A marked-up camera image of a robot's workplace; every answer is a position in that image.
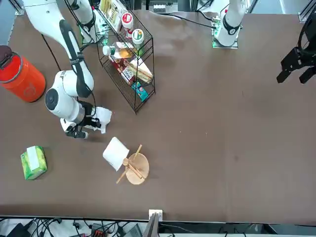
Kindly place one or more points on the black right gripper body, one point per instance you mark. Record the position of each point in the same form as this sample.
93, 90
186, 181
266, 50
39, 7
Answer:
89, 108

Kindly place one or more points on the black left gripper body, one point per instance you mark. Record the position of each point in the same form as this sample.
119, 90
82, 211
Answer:
309, 53

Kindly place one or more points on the teal snack packet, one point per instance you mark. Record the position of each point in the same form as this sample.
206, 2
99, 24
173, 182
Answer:
140, 91

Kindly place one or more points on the red and black plug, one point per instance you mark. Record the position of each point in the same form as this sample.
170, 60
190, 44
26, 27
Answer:
97, 230

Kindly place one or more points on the wooden mug tree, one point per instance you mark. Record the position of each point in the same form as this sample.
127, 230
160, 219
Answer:
138, 170

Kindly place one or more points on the orange round bin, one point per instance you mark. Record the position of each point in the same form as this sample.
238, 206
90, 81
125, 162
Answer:
27, 81

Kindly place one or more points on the white jar red lid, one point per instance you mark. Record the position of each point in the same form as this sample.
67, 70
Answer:
127, 21

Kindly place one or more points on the grey hinged bin lid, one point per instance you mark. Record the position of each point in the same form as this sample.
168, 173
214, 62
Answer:
5, 55

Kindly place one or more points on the green tissue pack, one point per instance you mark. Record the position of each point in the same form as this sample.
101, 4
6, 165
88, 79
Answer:
34, 164

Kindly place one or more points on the wrapped triangle sandwich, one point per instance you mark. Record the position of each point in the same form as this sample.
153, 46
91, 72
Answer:
142, 70

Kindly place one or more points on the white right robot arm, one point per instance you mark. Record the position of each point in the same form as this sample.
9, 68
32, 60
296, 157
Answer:
69, 81

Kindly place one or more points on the green connector board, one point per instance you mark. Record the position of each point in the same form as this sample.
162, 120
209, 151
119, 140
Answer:
101, 24
216, 23

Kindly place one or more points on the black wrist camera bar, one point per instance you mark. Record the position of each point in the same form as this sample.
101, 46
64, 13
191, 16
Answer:
76, 133

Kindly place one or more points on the amber bottle white cap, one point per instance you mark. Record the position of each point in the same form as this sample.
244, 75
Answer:
118, 50

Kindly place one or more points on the white jar green lid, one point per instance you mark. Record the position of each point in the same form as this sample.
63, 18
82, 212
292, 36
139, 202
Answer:
138, 35

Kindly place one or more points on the white tissue sheet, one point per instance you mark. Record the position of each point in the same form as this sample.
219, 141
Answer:
105, 117

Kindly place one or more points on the red biscuit packet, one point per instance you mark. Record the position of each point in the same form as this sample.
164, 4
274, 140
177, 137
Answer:
122, 70

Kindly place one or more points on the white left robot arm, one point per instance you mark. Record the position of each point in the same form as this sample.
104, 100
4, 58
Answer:
230, 22

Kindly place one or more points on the aluminium frame post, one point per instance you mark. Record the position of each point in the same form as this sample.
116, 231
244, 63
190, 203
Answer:
153, 222

